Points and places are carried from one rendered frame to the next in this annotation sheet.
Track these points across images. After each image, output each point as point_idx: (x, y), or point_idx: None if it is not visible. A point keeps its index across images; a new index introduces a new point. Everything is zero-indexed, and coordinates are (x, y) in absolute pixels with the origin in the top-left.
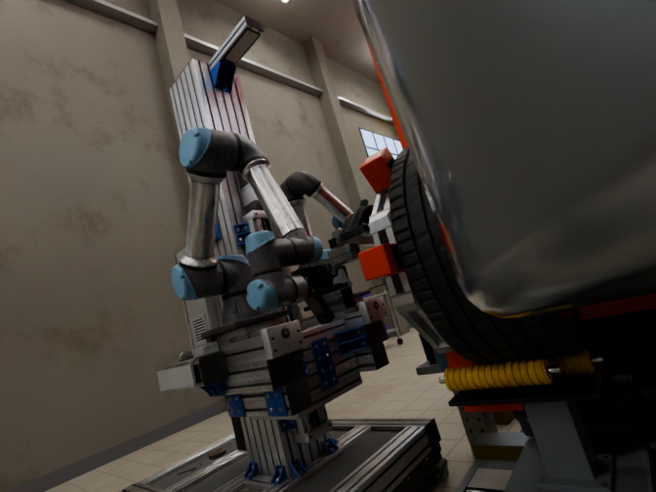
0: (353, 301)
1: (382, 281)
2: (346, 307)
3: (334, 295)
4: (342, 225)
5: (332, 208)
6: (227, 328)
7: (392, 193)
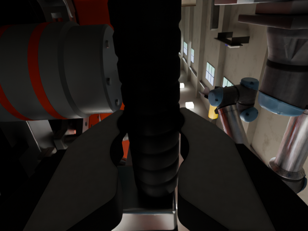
0: (113, 33)
1: (102, 57)
2: (157, 7)
3: (304, 32)
4: (246, 108)
5: (239, 140)
6: None
7: None
